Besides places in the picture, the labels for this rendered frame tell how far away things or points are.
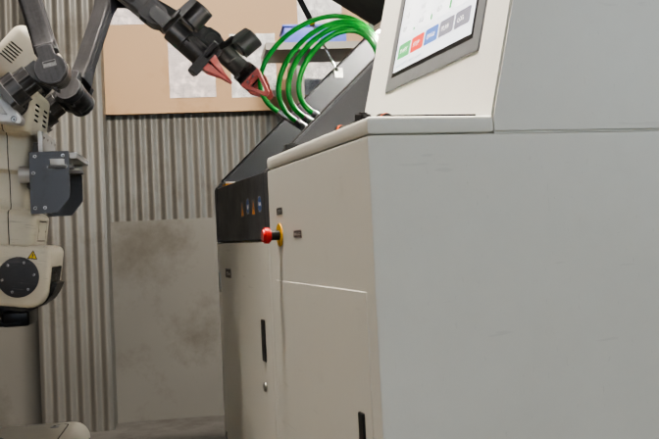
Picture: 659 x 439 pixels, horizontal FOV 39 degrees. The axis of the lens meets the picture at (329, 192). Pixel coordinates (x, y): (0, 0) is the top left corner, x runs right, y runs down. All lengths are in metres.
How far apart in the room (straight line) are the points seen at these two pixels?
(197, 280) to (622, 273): 2.86
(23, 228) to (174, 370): 1.93
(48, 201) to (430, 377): 1.29
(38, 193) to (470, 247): 1.31
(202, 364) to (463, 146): 2.93
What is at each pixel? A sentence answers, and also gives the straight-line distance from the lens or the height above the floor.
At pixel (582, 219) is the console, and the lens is 1.62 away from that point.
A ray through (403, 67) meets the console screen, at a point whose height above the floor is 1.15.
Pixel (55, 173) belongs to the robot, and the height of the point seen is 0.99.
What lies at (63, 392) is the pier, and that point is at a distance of 4.19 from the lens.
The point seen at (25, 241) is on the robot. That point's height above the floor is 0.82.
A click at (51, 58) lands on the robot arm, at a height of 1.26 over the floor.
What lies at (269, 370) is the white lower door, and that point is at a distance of 2.21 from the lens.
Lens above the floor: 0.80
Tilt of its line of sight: 3 degrees up
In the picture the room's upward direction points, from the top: 3 degrees counter-clockwise
